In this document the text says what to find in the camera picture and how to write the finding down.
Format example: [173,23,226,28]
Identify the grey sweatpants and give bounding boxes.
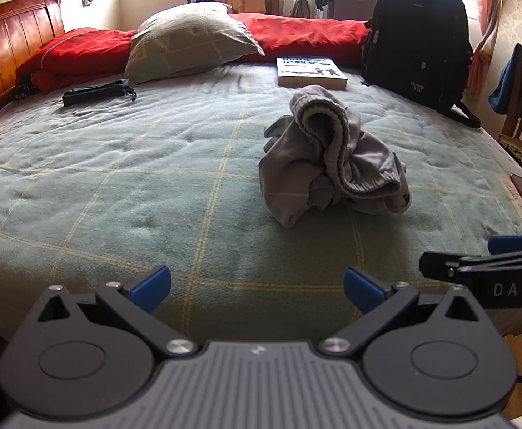
[259,85,411,228]

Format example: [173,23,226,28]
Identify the black folded umbrella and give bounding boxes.
[62,79,137,107]

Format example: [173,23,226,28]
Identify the black backpack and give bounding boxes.
[361,0,481,129]

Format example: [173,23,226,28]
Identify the white blue paperback book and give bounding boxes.
[276,57,348,90]

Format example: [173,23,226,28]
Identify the red duvet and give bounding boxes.
[16,13,369,93]

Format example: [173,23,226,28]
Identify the grey-green plaid pillow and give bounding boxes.
[125,2,265,84]

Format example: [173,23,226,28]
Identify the orange curtain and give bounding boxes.
[466,0,503,98]

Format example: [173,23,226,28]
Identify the orange wooden headboard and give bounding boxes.
[0,0,64,109]

